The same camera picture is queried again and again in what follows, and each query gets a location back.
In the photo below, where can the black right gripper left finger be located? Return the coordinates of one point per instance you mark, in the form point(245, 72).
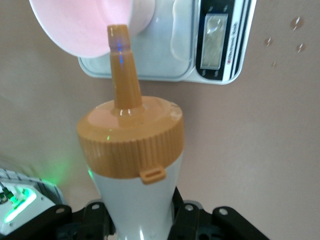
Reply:
point(62, 225)

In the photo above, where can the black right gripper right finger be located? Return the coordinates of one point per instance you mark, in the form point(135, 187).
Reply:
point(212, 227)

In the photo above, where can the white squeeze bottle orange cap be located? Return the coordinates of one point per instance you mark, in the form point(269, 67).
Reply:
point(132, 150)

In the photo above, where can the pink plastic cup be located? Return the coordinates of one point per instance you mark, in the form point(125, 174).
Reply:
point(75, 25)

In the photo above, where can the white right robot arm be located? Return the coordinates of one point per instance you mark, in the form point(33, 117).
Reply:
point(25, 205)

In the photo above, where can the brown table cover sheet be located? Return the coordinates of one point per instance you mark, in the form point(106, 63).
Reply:
point(250, 150)

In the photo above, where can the silver digital kitchen scale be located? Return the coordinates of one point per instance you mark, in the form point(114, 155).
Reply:
point(162, 50)

